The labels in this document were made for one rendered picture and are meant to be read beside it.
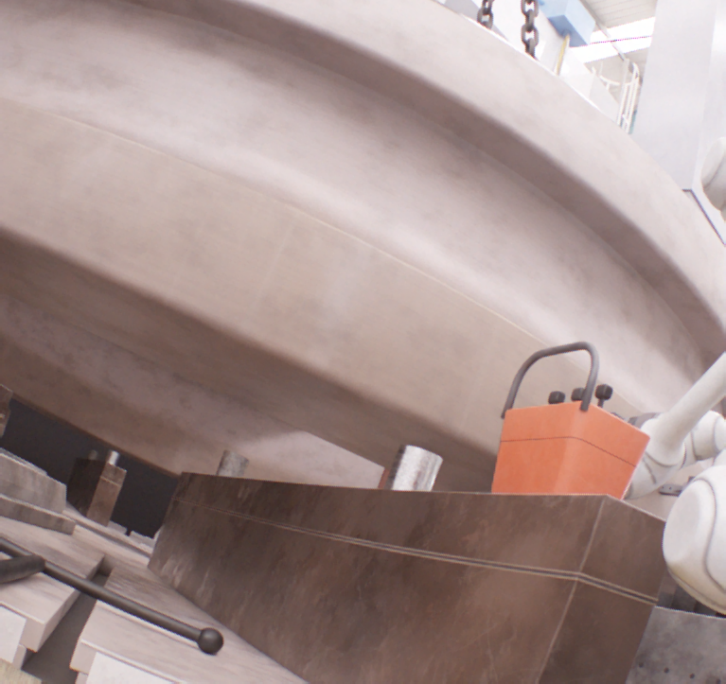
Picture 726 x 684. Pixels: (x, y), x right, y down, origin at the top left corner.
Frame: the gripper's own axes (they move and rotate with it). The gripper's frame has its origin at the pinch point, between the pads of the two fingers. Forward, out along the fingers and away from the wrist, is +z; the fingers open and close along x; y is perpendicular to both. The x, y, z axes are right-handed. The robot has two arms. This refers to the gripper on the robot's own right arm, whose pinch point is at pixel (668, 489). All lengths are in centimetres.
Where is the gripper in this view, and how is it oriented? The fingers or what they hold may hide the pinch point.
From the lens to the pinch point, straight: 223.9
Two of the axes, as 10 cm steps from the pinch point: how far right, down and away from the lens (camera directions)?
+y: -3.4, 8.9, -2.9
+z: -6.7, -0.2, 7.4
